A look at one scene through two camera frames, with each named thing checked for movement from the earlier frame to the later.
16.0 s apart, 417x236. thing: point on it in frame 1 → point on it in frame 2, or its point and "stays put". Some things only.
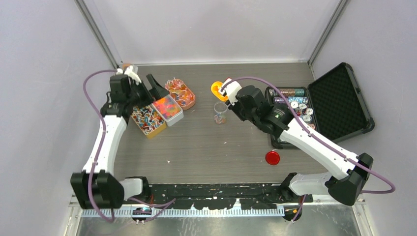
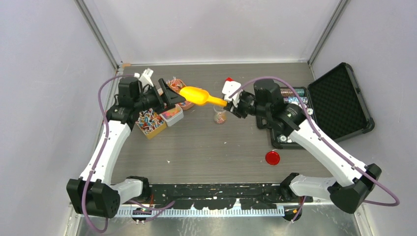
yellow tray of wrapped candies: (148, 120) stays put
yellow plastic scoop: (215, 87) → (195, 96)
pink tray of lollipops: (178, 90) stays put
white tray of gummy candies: (172, 112) stays put
